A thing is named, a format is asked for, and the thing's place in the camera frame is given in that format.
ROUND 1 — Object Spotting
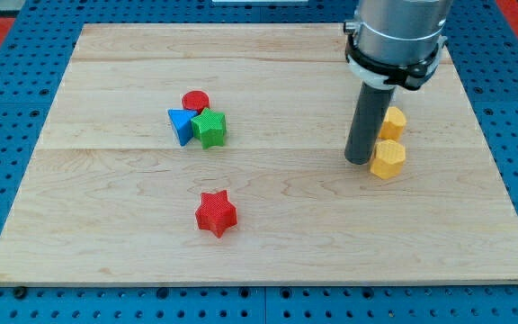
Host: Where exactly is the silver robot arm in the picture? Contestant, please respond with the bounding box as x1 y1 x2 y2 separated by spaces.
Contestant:
344 0 452 91

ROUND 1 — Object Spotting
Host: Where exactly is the blue triangle block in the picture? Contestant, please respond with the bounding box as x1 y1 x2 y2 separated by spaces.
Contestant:
167 109 197 147

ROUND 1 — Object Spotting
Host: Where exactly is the green star block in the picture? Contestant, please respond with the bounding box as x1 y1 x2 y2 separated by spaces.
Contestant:
191 108 227 149

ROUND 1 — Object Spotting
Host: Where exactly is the red star block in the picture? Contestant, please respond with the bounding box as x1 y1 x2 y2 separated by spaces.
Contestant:
195 190 237 239

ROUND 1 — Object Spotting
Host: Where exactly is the light wooden board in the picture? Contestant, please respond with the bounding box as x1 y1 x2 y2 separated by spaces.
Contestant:
0 23 518 287

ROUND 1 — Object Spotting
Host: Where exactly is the red cylinder block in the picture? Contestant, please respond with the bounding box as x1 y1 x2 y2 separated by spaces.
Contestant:
182 90 210 114

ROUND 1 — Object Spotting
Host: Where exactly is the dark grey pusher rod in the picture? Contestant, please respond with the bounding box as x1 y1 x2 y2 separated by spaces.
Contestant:
344 83 395 165

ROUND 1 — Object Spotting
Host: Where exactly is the yellow hexagon block front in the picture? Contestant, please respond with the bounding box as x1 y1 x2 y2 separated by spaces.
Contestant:
370 139 406 179

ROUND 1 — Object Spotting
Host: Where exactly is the yellow hexagon block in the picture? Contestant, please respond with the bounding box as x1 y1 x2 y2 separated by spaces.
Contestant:
379 106 406 141
370 139 406 179

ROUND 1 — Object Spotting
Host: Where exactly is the yellow hexagon block rear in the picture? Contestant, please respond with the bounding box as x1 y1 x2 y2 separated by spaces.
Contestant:
379 106 406 141

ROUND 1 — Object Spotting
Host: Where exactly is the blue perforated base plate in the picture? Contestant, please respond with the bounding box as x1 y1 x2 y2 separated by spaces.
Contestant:
0 0 518 323

